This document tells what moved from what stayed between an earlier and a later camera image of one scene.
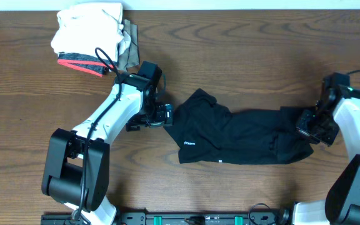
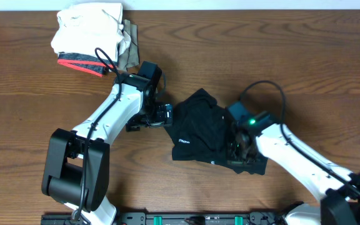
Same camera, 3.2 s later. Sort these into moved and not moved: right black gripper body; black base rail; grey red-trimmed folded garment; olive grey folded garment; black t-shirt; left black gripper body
Moved: black t-shirt; right black gripper body
Not moved: grey red-trimmed folded garment; black base rail; left black gripper body; olive grey folded garment
